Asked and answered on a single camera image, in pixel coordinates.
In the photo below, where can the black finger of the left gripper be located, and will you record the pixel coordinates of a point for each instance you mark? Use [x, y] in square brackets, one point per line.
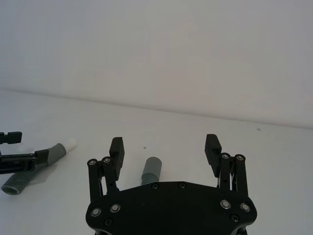
[12, 137]
[24, 161]

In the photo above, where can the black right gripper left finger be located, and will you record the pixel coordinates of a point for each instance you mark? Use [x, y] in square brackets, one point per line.
[116, 156]

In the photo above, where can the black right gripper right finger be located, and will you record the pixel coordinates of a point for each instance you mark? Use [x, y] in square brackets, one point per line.
[212, 154]

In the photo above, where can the white table cloth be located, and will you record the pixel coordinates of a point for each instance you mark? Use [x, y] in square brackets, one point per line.
[171, 137]

